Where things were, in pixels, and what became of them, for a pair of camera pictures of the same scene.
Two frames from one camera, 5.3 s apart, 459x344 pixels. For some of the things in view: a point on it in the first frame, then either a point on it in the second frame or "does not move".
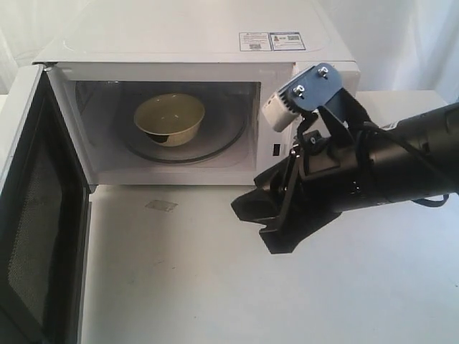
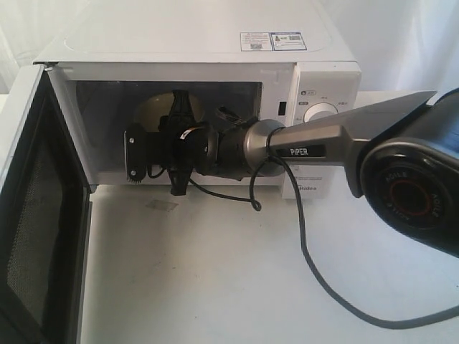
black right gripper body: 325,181 to 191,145
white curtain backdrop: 27,27 does not move
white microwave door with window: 45,188 does not move
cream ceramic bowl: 174,115 does not move
